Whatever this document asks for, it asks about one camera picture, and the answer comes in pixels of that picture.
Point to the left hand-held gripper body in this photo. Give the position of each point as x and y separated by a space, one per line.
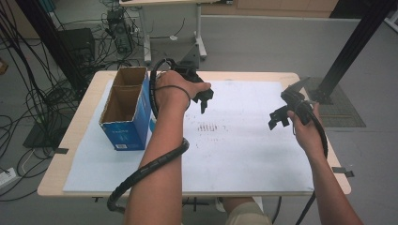
187 70

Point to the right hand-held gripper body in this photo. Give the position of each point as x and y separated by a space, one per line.
297 100

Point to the blue cardboard box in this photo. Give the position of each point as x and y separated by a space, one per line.
128 128

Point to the person's left hand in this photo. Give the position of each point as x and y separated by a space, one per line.
172 90

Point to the person's right hand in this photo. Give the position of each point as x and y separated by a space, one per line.
309 137

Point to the black wrist band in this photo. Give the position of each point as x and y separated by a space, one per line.
184 91

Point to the white desk with metal legs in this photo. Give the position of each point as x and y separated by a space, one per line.
198 31

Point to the white table mat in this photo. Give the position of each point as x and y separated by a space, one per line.
244 156

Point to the dark ribbed floor mat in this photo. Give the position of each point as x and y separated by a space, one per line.
344 114

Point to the black tape piece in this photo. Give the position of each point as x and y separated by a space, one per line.
342 171
61 150

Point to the dark electronic device on floor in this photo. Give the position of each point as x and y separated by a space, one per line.
120 31

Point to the person's right leg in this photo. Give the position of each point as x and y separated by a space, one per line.
247 214

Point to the black computer tower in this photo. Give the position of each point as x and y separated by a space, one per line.
78 42

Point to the black floor plate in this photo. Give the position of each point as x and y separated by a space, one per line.
37 137

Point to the white power strip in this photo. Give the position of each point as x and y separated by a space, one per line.
7 177

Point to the black metal frame post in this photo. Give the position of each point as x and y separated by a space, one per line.
353 43
47 31

